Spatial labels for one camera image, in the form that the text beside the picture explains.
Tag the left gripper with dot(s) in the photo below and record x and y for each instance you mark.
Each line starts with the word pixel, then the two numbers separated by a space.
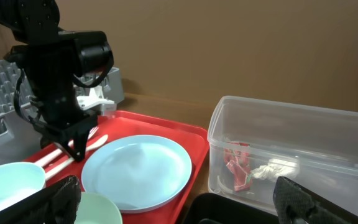
pixel 59 119

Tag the green bowl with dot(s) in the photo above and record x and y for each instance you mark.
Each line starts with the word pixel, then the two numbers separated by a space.
pixel 97 209

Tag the grey dishwasher rack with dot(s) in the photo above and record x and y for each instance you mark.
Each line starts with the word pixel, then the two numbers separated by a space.
pixel 18 140

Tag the red snack wrapper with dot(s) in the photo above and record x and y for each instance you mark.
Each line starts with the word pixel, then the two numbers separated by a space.
pixel 238 163

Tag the white tissue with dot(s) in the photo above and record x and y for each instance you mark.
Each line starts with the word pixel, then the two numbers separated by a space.
pixel 276 168

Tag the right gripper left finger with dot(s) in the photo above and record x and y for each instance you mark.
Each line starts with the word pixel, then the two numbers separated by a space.
pixel 55 204

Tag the black waste tray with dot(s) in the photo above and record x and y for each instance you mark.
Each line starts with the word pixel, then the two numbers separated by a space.
pixel 216 209

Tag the light blue plate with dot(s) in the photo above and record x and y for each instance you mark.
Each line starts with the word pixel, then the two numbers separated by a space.
pixel 138 173

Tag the light blue bowl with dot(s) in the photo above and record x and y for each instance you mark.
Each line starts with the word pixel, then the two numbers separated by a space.
pixel 19 180

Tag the clear plastic bin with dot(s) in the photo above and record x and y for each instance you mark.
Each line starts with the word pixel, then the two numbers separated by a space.
pixel 323 141

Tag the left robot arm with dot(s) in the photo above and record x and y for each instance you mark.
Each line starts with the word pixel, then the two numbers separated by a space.
pixel 53 62

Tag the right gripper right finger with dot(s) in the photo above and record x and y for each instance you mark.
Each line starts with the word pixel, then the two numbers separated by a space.
pixel 296 204

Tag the cream plastic spoon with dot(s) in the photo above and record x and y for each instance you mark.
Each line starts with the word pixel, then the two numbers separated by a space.
pixel 97 144

